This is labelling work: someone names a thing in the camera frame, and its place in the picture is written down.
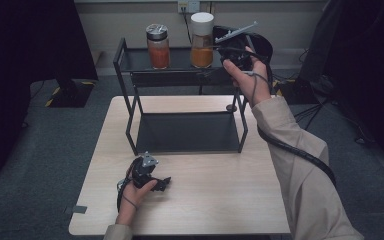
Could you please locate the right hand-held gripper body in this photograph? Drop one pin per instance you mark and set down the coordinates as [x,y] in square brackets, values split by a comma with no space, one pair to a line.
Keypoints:
[238,46]

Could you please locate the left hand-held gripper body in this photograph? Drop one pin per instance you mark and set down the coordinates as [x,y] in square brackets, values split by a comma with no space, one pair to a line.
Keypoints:
[143,173]

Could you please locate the white lid spice jar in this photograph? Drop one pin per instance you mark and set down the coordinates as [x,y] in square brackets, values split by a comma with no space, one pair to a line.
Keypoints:
[201,43]

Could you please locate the black metal two-tier rack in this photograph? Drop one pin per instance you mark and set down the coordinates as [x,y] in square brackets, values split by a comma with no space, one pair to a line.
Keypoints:
[186,133]

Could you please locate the metal lid spice jar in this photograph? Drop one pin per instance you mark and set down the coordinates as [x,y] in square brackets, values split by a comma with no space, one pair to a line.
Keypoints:
[158,50]

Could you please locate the person's left hand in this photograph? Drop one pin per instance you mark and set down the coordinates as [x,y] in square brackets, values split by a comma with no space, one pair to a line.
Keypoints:
[133,200]

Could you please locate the person's right hand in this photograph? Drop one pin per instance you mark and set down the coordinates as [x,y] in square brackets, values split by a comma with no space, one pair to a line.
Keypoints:
[246,80]

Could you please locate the black chair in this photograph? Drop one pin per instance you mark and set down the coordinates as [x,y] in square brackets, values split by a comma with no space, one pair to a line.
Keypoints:
[263,45]

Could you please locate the small dark round knob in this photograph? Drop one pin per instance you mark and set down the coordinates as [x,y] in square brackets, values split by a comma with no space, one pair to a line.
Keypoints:
[231,107]

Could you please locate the black stand base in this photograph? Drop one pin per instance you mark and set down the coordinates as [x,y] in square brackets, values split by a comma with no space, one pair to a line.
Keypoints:
[296,91]
[70,95]

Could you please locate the grey tape piece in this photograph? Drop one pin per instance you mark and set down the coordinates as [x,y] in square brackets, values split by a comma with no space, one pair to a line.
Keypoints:
[76,209]

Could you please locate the dark curtain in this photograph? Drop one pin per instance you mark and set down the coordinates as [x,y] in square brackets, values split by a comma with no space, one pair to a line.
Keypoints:
[30,66]
[370,66]

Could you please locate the white wall socket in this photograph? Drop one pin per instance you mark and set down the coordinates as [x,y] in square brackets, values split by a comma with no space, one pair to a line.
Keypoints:
[186,5]

